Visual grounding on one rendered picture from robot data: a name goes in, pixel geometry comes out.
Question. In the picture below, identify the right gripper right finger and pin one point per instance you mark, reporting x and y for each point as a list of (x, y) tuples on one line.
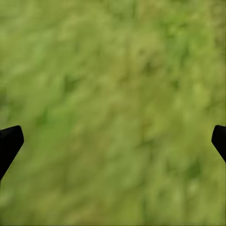
[(219, 140)]

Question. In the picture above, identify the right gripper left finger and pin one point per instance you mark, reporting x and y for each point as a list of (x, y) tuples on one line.
[(11, 141)]

